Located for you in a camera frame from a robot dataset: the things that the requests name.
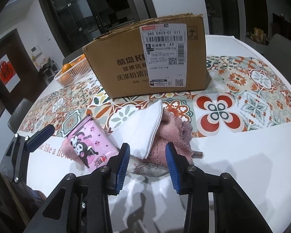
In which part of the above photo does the grey chair right side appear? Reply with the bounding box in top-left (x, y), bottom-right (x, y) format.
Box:
top-left (264, 34), bottom-right (291, 80)

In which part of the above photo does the orange fruit in basket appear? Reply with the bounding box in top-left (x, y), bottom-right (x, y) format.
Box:
top-left (61, 63), bottom-right (72, 73)

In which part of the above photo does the pink cartoon tissue pack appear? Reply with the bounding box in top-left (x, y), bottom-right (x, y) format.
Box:
top-left (66, 114), bottom-right (119, 174)

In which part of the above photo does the colourful patterned table runner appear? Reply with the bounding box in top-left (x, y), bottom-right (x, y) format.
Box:
top-left (19, 56), bottom-right (291, 137)

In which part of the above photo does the brown cardboard box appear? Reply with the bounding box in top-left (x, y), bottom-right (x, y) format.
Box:
top-left (83, 13), bottom-right (210, 98)

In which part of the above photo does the white plastic fruit basket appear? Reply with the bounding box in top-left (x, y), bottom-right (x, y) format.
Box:
top-left (54, 54), bottom-right (91, 87)

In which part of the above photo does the grey chair left side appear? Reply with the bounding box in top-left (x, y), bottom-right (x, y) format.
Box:
top-left (7, 98), bottom-right (33, 134)

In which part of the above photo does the dusty pink knitted cloth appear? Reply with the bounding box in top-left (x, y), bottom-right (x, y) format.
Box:
top-left (145, 110), bottom-right (203, 167)

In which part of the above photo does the white towel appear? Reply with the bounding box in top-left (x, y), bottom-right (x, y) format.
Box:
top-left (109, 100), bottom-right (163, 159)

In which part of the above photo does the grey chair behind basket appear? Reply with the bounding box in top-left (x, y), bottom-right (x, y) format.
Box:
top-left (62, 48), bottom-right (83, 65)

